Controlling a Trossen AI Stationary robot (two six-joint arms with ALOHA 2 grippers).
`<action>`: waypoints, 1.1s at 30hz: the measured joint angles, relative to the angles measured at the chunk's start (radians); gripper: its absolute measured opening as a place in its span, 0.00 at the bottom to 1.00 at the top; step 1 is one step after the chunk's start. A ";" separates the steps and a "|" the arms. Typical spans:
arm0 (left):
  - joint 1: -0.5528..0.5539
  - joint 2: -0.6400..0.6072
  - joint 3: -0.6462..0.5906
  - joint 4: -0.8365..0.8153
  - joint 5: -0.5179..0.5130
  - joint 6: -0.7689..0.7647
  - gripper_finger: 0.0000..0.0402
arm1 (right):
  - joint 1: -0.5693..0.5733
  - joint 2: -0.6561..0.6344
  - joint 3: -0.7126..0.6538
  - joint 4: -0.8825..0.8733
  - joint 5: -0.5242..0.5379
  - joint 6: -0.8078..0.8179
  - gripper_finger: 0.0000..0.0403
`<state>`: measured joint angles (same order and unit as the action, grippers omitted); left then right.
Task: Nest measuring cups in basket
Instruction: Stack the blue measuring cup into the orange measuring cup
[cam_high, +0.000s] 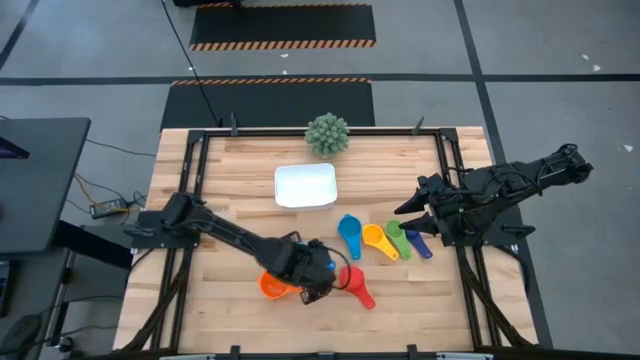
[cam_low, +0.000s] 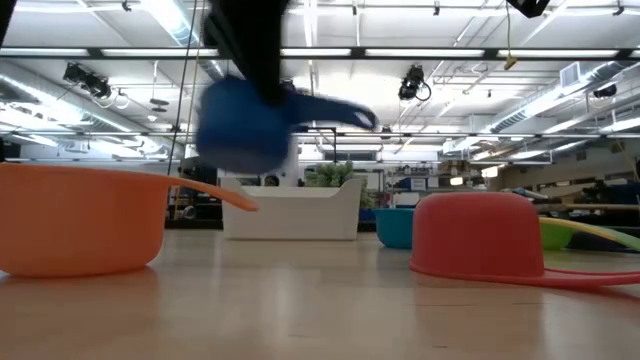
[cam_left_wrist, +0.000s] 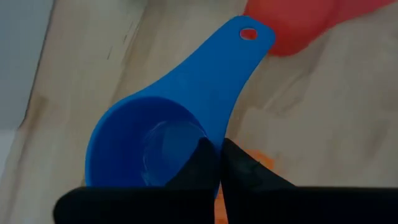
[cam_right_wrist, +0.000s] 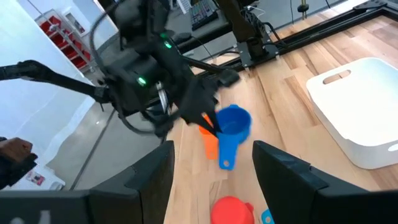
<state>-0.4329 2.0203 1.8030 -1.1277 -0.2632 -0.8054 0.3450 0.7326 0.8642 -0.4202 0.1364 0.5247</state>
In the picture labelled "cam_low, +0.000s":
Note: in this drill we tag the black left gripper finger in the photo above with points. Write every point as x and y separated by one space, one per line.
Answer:
265 80

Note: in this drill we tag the orange plastic measuring cup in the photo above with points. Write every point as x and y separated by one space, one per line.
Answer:
75 225

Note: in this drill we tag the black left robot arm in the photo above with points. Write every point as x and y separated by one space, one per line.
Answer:
5 17

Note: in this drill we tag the red plastic measuring cup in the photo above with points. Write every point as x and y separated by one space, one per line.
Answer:
475 235

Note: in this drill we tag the teal plastic measuring cup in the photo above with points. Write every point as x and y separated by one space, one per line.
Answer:
395 227

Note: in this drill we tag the black ceiling-mounted device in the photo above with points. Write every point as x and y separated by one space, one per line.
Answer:
412 82
87 80

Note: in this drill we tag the silver ventilation duct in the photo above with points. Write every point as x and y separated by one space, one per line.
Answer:
590 80
30 85

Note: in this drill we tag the green plastic measuring cup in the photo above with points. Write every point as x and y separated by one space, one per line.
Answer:
552 237

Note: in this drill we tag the white plastic basket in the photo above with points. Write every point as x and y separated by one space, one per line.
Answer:
295 215

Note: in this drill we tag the black table frame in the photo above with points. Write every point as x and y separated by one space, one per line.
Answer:
195 224

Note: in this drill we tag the black overhead light bar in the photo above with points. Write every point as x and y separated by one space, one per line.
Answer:
535 135
95 52

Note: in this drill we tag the dark blue plastic measuring cup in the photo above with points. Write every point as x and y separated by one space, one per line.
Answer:
240 135

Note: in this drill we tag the green artificial plant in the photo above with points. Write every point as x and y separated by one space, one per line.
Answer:
330 175

